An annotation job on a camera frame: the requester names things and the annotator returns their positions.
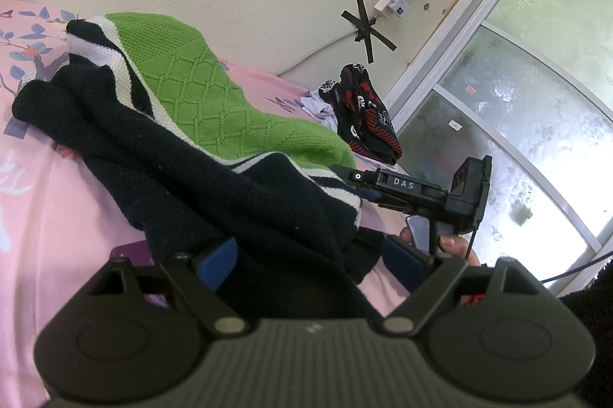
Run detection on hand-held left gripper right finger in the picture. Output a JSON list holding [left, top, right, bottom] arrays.
[[382, 234, 539, 338]]

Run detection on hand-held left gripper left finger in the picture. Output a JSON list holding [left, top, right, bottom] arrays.
[[89, 237, 251, 338]]

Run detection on green black white knit sweater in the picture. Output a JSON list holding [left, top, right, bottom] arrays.
[[12, 12, 384, 320]]

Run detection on person's right hand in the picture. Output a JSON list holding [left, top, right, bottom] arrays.
[[399, 227, 481, 267]]

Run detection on black red patterned garment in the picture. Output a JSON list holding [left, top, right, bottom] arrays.
[[318, 63, 403, 165]]

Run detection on white garment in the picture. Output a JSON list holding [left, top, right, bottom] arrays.
[[299, 89, 342, 132]]

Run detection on black tape cross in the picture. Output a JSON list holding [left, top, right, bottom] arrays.
[[341, 0, 397, 64]]

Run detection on white framed frosted window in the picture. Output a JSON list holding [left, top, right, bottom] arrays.
[[383, 0, 613, 294]]

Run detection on pink floral bedsheet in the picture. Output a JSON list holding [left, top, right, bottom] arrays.
[[0, 0, 415, 408]]

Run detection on dark fuzzy cloth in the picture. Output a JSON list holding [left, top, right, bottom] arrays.
[[558, 256, 613, 370]]

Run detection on white power cable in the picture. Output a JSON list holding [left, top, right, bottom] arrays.
[[275, 16, 384, 76]]

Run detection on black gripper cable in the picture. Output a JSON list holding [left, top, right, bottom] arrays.
[[462, 216, 613, 285]]

